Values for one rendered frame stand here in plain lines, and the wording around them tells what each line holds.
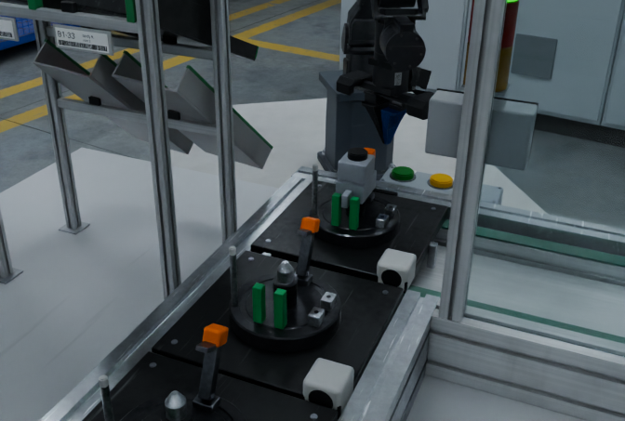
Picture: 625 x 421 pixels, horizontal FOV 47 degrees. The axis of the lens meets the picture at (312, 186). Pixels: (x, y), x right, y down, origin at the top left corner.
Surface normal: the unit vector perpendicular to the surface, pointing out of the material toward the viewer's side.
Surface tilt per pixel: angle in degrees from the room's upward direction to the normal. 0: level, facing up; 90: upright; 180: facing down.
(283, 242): 0
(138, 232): 0
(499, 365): 90
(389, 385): 0
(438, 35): 90
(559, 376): 90
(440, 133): 90
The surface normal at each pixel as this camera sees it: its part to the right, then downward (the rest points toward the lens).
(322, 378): 0.01, -0.89
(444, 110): -0.39, 0.41
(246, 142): 0.84, 0.25
